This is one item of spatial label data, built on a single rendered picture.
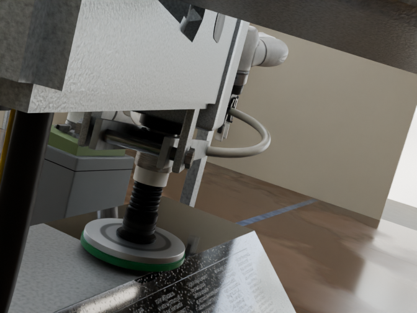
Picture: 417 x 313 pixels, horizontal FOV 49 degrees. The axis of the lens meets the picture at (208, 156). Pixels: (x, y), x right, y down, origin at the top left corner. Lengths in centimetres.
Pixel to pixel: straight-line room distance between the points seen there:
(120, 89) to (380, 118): 736
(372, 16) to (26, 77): 19
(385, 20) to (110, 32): 15
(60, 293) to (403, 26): 66
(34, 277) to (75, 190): 123
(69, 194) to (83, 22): 185
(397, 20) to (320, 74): 756
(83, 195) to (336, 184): 597
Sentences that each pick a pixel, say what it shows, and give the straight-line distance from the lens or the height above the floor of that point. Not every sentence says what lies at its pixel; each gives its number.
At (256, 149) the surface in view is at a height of 106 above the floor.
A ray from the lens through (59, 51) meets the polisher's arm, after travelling 19.
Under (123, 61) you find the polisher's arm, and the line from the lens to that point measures 26.
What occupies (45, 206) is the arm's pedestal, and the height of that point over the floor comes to 54.
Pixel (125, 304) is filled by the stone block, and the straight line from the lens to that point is 86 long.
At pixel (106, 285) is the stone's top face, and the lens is 86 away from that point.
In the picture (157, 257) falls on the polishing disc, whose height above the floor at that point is 86.
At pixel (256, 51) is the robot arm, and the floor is 138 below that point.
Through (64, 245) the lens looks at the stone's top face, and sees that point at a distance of 99.
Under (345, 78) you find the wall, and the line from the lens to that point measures 774.
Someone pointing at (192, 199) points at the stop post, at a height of 50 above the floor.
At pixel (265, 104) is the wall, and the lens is 805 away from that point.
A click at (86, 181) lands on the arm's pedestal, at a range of 208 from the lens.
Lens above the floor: 119
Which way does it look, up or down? 7 degrees down
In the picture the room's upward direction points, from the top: 15 degrees clockwise
